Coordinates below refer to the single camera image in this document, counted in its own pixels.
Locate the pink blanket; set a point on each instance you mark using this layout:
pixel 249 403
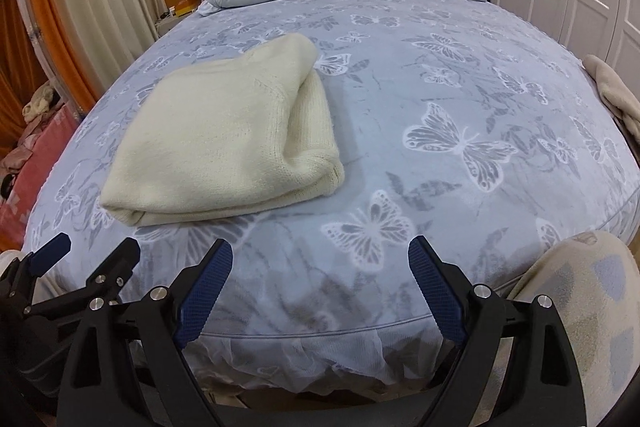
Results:
pixel 35 167

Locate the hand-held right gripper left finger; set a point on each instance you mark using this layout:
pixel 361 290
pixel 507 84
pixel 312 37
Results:
pixel 205 292

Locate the cream knitted sweater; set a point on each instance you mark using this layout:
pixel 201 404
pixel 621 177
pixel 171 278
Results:
pixel 210 132

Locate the crumpled cream cloth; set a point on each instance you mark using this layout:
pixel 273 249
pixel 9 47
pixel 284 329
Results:
pixel 42 99

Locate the cream checkered cloth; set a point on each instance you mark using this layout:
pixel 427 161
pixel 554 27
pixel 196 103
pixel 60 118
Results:
pixel 575 317

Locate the bed with butterfly sheet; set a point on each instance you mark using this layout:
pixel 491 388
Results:
pixel 400 82

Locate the orange curtain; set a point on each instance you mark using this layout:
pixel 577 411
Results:
pixel 30 37

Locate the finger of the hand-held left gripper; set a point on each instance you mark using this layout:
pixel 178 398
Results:
pixel 47 252
pixel 117 264

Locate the white nightstand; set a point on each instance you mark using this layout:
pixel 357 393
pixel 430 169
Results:
pixel 172 19

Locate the beige fleece cloth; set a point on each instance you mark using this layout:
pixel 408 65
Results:
pixel 612 92

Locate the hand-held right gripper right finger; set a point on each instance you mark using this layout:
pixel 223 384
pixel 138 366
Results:
pixel 440 292

